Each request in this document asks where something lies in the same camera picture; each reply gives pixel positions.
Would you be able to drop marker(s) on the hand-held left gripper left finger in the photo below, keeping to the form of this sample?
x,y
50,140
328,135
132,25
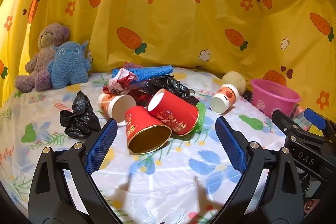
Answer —
x,y
103,145

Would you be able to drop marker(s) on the green foam net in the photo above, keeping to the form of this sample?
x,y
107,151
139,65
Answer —
x,y
200,113

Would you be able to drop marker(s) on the red paper cup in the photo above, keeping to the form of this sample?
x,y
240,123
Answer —
x,y
136,121
173,113

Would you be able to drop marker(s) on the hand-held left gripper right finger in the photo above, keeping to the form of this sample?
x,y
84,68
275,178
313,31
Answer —
x,y
231,145

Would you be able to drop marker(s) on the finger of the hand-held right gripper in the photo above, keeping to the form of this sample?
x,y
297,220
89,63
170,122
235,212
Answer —
x,y
282,121
316,119

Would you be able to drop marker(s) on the beige plush ball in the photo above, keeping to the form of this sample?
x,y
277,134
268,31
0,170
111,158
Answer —
x,y
235,78

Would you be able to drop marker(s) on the blue foam net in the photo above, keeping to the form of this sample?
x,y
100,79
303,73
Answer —
x,y
149,72

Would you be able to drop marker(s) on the pink plastic bucket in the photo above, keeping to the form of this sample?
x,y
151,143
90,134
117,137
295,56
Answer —
x,y
265,106

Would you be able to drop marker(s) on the yellow carrot print curtain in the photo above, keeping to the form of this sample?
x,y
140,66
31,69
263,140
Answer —
x,y
170,29

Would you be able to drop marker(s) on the purple teddy bear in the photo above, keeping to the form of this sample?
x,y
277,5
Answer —
x,y
50,35

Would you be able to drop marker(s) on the floral bed sheet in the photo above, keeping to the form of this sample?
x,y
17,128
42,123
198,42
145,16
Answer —
x,y
170,174

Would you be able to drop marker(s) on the orange and white paper cup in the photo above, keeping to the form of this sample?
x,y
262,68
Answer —
x,y
107,104
227,92

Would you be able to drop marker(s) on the pink plastic bag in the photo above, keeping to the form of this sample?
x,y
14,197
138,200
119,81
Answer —
x,y
131,65

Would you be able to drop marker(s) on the blue plush toy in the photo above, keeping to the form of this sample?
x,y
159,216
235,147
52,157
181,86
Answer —
x,y
69,66

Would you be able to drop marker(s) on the black plastic bag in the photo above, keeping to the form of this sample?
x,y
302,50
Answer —
x,y
78,119
170,86

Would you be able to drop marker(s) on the person's right hand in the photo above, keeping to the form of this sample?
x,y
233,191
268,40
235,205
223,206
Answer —
x,y
311,205

